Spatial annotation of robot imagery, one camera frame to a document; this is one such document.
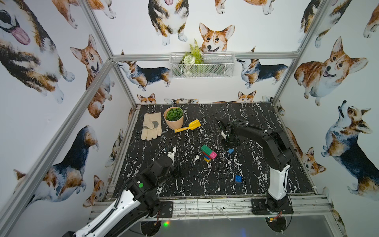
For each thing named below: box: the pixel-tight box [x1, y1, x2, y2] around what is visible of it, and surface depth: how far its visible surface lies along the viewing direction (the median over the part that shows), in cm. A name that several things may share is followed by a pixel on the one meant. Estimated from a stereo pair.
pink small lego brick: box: [210, 151, 218, 159], surface depth 83 cm
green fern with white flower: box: [182, 38, 204, 66], surface depth 84 cm
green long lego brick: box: [200, 144, 214, 156], surface depth 85 cm
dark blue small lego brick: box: [234, 174, 243, 183], surface depth 84 cm
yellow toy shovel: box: [173, 119, 202, 133], surface depth 109 cm
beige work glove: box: [141, 112, 163, 141], surface depth 109 cm
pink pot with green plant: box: [163, 106, 185, 130], surface depth 102 cm
